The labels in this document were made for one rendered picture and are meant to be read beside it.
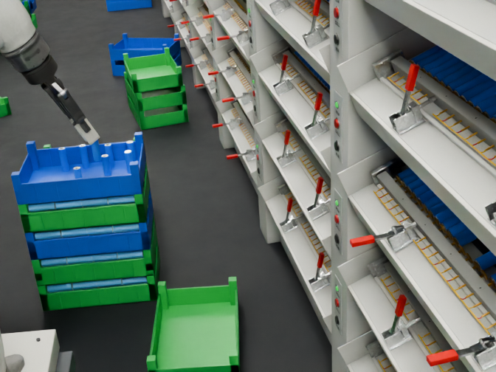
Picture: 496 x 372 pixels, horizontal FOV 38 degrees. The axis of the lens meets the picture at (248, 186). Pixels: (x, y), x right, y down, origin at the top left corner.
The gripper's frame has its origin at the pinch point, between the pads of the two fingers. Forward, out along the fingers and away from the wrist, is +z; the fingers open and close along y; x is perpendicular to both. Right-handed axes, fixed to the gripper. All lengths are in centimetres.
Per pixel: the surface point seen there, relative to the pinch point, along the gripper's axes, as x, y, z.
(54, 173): -10.9, -16.5, 13.2
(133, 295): -17.0, 5.5, 43.5
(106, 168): -1.2, -3.4, 14.2
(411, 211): 20, 86, 0
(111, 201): -6.2, 4.0, 17.7
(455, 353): 3, 110, -6
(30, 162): -13.6, -21.5, 8.9
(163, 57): 63, -121, 62
